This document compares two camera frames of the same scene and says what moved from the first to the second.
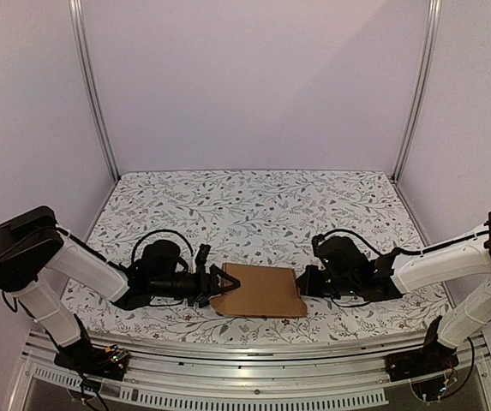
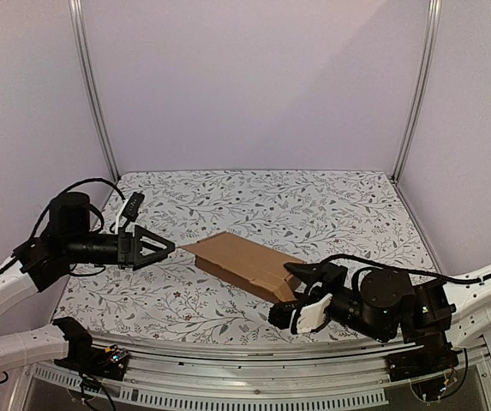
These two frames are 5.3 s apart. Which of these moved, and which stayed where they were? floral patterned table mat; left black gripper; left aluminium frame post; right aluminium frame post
Moved: left black gripper
Stayed: left aluminium frame post; floral patterned table mat; right aluminium frame post
